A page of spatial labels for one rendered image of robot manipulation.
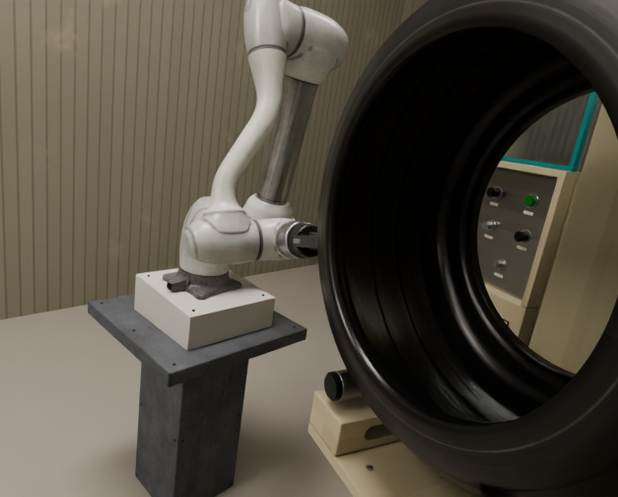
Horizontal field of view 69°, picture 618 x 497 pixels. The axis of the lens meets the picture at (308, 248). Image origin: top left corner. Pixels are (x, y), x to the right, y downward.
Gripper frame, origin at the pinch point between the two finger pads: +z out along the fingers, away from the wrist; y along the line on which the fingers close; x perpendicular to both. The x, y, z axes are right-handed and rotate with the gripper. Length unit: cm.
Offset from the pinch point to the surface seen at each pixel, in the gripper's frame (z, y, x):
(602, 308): 32.1, 25.2, 8.3
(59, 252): -230, -53, 15
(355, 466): 17.1, -9.6, 32.8
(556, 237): -2, 65, -3
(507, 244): -17, 66, 0
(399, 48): 27.7, -12.7, -24.5
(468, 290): 14.0, 16.0, 7.6
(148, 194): -239, -2, -23
